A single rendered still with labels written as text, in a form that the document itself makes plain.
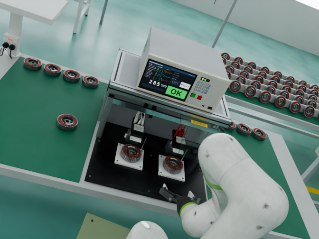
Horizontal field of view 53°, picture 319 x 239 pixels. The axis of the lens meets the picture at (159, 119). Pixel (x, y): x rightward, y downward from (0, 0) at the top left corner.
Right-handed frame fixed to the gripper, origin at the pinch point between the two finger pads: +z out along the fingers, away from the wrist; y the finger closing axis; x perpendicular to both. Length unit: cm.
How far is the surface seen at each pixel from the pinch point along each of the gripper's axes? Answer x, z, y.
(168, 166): 6.7, 16.9, -3.1
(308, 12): 341, 570, 352
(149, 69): 52, 10, -30
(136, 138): 15.8, 20.4, -24.1
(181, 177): 3.1, 17.2, 5.7
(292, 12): 328, 577, 317
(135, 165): 2.3, 16.6, -20.5
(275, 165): 21, 52, 78
